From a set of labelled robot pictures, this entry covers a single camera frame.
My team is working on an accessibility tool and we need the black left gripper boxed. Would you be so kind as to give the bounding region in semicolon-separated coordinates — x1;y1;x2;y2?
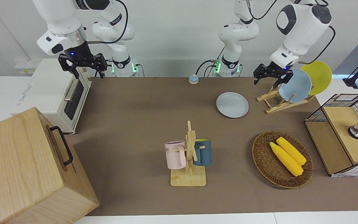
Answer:
253;61;293;89

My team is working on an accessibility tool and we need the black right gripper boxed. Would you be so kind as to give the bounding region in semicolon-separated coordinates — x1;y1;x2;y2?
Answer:
58;42;108;80

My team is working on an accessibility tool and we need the gray plate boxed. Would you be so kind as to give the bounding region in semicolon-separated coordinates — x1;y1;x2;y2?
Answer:
216;92;249;119

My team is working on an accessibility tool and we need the wooden plate rack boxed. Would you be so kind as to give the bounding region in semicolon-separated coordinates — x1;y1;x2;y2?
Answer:
256;83;316;114

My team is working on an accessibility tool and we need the light blue plate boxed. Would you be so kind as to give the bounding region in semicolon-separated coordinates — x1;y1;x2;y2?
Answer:
278;69;312;104

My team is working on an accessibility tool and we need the yellow plate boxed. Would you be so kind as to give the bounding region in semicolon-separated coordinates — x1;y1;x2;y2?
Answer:
300;61;333;96

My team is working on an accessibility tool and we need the white toaster oven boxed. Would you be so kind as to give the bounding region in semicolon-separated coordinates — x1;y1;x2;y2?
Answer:
10;58;92;135

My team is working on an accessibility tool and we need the yellow corn cob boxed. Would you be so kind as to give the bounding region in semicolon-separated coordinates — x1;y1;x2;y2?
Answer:
269;142;304;177
276;137;307;166

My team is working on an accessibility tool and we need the brown wicker basket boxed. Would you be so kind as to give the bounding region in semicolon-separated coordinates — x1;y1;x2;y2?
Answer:
252;131;314;189

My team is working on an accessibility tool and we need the brown table mat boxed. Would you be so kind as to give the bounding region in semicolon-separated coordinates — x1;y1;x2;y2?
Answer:
65;77;358;217

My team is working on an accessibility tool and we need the dark blue mug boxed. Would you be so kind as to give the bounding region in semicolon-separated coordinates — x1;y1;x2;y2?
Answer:
193;138;212;167

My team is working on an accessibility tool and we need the pink mug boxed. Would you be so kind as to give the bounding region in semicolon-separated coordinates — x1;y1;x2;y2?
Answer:
164;141;187;170

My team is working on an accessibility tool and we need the wooden drawer cabinet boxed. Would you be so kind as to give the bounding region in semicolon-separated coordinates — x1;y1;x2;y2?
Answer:
0;107;100;224

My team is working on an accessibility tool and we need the wooden mug tree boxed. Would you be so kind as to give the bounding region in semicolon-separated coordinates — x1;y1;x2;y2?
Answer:
170;121;207;187

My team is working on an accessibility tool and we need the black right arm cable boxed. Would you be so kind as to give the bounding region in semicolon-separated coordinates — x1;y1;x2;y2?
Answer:
86;0;129;44

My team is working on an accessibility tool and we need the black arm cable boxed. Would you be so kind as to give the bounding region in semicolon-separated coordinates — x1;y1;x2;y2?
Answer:
86;0;129;44
300;26;336;65

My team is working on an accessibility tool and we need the white wall socket strip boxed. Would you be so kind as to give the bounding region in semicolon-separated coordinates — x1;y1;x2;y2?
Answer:
14;61;38;75

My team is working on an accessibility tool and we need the black base power cable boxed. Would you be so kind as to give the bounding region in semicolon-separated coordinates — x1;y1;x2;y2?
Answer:
196;47;227;78

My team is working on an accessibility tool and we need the black cabinet handle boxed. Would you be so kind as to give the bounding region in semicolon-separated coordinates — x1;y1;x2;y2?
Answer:
49;126;74;166

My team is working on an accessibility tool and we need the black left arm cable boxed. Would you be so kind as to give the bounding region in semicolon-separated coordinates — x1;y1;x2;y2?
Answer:
300;26;336;65

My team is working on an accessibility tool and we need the wire shelf with wooden boards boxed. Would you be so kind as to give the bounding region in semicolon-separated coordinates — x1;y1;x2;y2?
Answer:
304;93;358;178

